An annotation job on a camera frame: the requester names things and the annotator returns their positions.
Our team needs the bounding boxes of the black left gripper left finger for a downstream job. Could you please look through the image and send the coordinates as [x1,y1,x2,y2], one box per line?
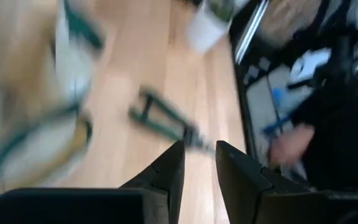
[119,139,186,224]

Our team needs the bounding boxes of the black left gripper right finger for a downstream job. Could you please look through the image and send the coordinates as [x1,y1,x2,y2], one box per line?
[215,140,311,224]

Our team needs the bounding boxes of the cream green gardening bag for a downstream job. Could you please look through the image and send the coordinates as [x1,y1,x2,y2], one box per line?
[0,0,107,203]

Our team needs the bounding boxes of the person's hand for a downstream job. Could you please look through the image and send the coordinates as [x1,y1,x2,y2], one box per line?
[268,123,316,166]

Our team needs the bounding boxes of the person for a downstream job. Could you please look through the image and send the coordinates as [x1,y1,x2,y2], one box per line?
[289,18,358,190]

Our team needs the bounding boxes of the succulent in white pot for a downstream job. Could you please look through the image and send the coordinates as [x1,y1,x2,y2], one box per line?
[185,0,234,54]

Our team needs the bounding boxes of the blue cord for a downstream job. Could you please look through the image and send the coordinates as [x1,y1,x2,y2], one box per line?
[261,88,295,138]

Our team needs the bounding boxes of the silver bracket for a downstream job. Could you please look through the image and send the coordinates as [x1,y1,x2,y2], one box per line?
[234,0,272,65]

